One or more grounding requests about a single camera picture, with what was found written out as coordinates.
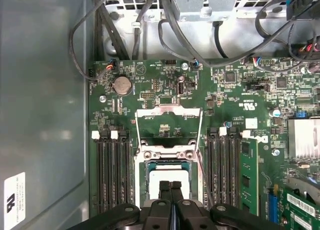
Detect thick black cable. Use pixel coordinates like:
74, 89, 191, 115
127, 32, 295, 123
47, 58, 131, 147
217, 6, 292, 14
159, 0, 320, 69

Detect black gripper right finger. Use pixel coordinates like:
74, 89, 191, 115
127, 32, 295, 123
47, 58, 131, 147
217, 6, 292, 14
170, 181, 286, 230

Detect blue expansion slot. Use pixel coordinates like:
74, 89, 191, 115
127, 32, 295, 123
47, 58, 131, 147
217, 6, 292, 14
268, 186, 279, 225

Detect silver metal drive cage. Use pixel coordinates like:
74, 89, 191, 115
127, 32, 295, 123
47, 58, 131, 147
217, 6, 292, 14
96, 0, 320, 61

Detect black flat strap cable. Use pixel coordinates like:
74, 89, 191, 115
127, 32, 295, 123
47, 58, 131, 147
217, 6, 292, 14
214, 20, 230, 59

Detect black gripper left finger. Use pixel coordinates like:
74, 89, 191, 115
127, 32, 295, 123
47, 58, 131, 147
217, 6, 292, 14
66, 180, 174, 230

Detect black grey PC case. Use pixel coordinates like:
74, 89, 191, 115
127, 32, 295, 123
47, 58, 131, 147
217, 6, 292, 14
0, 0, 93, 230

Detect RAM slot black clips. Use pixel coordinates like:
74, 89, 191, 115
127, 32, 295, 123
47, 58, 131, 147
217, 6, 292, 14
206, 127, 220, 208
228, 129, 242, 211
119, 131, 135, 214
100, 131, 115, 214

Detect silver coin battery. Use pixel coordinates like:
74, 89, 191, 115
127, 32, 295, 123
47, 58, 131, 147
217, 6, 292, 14
109, 75, 133, 96

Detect green RAM stick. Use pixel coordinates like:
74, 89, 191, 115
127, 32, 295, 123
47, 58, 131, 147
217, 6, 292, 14
240, 137, 260, 216

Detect CPU socket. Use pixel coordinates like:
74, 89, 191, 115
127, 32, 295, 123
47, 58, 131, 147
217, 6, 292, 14
134, 139, 202, 209

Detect silver finned heatsink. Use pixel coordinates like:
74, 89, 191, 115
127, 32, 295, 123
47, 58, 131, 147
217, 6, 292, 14
286, 118, 320, 161

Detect green motherboard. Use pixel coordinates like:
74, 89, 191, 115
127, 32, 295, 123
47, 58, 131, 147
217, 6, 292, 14
87, 57, 320, 230

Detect thin black wire loop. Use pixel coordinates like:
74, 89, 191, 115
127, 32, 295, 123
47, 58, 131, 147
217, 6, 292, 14
157, 18, 201, 66
69, 0, 106, 81

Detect metal socket cover frame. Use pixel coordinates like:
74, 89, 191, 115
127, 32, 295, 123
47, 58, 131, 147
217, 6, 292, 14
134, 104, 204, 159

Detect black cable with tie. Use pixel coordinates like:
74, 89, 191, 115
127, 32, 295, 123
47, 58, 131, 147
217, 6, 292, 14
131, 0, 167, 61

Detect black flat cable bundle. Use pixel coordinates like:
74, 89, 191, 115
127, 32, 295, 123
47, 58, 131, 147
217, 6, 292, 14
95, 4, 131, 61

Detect graphics card with fan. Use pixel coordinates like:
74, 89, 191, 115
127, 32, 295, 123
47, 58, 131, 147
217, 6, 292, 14
281, 176, 320, 230

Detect white label sticker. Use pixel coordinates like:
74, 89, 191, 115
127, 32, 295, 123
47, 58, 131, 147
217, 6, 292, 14
4, 171, 27, 225

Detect CPU with silver top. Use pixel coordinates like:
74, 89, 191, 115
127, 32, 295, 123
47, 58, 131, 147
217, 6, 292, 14
146, 161, 195, 204

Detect RAM slot white clips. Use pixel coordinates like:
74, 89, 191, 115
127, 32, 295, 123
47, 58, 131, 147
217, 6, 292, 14
218, 126, 230, 210
91, 130, 107, 214
110, 129, 125, 214

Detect black sleeved cable bundle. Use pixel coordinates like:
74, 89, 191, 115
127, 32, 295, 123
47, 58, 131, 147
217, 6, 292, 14
254, 0, 320, 75

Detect metal wire locking lever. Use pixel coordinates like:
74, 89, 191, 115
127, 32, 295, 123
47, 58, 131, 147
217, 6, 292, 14
195, 149, 215, 208

